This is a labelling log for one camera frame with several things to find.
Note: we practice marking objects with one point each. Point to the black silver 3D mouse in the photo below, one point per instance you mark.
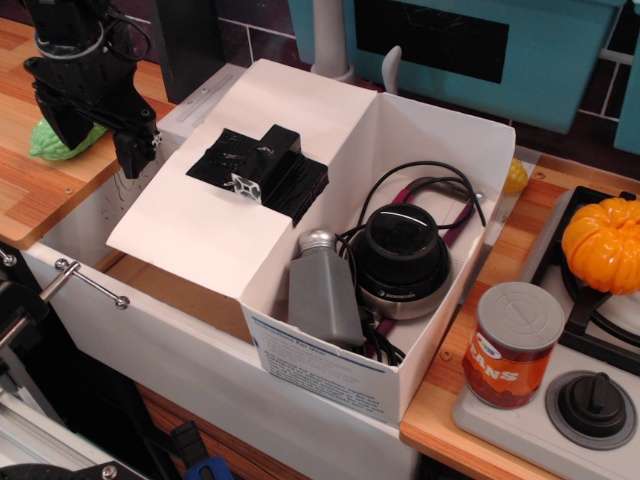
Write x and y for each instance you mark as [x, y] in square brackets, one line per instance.
[404, 268]

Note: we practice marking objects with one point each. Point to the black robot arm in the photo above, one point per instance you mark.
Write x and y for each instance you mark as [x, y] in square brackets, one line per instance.
[77, 14]

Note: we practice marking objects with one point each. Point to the white cardboard box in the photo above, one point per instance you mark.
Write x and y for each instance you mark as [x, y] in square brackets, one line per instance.
[372, 145]

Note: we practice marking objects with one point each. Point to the orange toy beans can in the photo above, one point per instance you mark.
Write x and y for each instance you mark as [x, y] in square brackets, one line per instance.
[517, 327]

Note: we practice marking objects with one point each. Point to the teal toy oven cabinet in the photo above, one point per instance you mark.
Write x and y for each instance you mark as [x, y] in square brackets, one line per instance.
[530, 62]

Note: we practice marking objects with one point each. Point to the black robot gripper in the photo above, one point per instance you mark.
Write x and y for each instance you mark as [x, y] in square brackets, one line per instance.
[85, 76]

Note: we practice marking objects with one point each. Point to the grey salt shaker bottle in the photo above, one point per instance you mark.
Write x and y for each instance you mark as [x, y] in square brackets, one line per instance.
[322, 299]

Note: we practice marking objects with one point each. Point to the black stove knob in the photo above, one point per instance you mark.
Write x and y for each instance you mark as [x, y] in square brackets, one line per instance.
[591, 410]

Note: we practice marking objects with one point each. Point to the green toy vegetable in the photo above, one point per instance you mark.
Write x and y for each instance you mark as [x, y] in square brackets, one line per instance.
[45, 144]

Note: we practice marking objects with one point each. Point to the blue black clamp handle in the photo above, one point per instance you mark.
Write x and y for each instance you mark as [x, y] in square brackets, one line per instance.
[191, 449]

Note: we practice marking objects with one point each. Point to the orange toy pumpkin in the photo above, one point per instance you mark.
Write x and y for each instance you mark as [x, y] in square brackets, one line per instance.
[601, 245]

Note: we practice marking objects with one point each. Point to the black stove grate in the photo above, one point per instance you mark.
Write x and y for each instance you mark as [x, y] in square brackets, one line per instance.
[598, 325]

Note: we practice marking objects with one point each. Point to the black clamp mount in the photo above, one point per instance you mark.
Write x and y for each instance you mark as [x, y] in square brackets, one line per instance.
[26, 321]

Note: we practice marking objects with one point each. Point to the yellow toy corn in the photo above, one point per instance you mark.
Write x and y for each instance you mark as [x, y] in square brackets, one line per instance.
[516, 179]

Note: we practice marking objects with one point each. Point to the metal clamp screw bar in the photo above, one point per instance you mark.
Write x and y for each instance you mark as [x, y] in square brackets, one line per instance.
[67, 270]

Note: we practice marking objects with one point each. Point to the black taped handle block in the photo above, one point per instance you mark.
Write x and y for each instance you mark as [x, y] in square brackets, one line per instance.
[271, 171]

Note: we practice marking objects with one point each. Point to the white toy stove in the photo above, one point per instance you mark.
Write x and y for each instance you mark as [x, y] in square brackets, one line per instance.
[552, 365]

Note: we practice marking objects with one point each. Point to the grey toy faucet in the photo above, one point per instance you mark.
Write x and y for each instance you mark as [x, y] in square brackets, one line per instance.
[330, 48]

